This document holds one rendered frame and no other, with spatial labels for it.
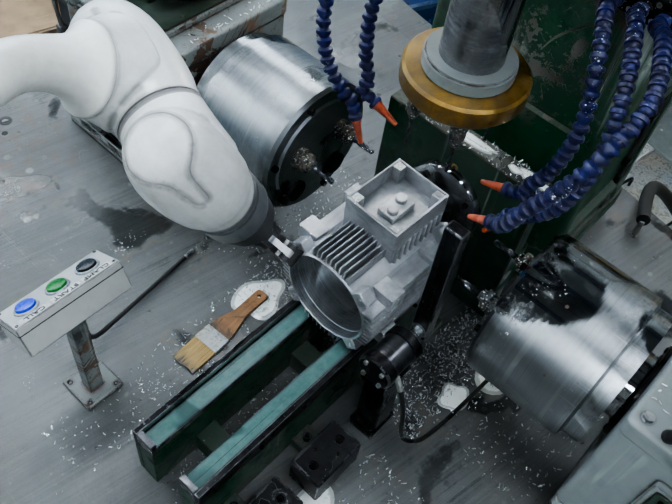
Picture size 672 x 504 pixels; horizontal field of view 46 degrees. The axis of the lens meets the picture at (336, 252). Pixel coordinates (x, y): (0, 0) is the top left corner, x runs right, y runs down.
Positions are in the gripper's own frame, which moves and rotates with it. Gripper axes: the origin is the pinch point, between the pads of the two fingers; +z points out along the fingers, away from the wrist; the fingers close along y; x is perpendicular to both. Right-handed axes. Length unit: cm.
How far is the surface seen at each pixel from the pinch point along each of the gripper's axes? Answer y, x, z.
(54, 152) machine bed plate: 65, 15, 26
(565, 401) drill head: -42.2, -8.3, 7.6
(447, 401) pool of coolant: -26.7, 2.5, 33.3
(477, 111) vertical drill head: -12.2, -29.4, -9.7
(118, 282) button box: 14.8, 18.8, -5.4
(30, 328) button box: 15.8, 29.7, -13.5
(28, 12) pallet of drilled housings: 187, -7, 114
